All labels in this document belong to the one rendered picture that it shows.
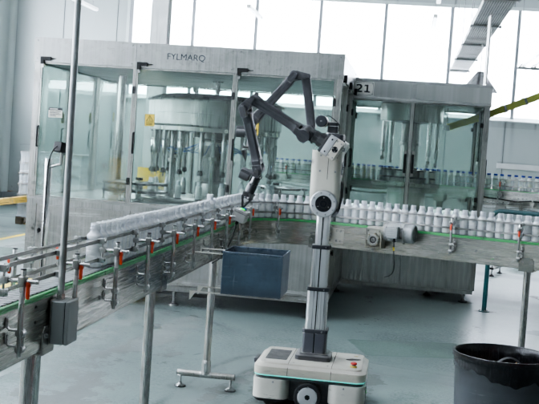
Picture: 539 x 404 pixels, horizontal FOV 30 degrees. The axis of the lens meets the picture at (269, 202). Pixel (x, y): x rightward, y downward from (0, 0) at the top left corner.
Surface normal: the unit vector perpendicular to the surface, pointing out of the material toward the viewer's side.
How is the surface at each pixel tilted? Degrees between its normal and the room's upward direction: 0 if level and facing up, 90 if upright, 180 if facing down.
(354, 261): 90
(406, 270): 90
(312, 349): 90
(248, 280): 90
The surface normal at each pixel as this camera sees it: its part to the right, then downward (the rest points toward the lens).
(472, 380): -0.76, 0.04
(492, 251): -0.44, 0.05
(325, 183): -0.15, 0.23
